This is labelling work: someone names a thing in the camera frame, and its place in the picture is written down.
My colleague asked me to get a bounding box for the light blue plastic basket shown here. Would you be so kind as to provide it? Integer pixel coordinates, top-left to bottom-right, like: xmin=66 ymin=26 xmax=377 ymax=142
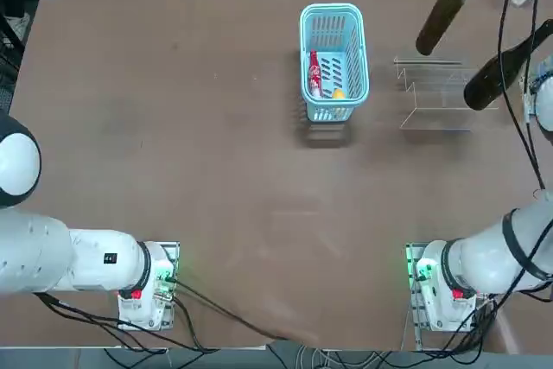
xmin=298 ymin=3 xmax=371 ymax=124

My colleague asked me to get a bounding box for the black hanging robot cable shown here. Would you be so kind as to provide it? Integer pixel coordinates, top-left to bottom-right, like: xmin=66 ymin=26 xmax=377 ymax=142
xmin=498 ymin=0 xmax=546 ymax=192
xmin=521 ymin=0 xmax=550 ymax=191

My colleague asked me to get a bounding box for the blue printed paper carton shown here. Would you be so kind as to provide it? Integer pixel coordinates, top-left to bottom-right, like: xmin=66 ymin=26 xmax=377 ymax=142
xmin=535 ymin=57 xmax=553 ymax=85

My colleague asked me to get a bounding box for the sloped-shouldered dark wine bottle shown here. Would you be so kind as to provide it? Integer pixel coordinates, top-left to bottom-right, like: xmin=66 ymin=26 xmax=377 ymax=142
xmin=462 ymin=18 xmax=553 ymax=112

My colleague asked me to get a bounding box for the red cola bottle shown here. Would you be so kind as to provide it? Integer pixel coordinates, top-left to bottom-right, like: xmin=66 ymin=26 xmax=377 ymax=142
xmin=307 ymin=49 xmax=325 ymax=99

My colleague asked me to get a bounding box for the straight-shouldered dark wine bottle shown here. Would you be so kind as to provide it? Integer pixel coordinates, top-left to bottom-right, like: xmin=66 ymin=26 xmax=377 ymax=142
xmin=415 ymin=0 xmax=477 ymax=57

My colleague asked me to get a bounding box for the clear acrylic stepped shelf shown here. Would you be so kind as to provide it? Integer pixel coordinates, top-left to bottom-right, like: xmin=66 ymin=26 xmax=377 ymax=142
xmin=392 ymin=55 xmax=500 ymax=133

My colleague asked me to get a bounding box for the black cable on table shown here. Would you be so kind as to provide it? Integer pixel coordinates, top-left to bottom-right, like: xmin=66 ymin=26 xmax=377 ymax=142
xmin=172 ymin=277 xmax=321 ymax=342

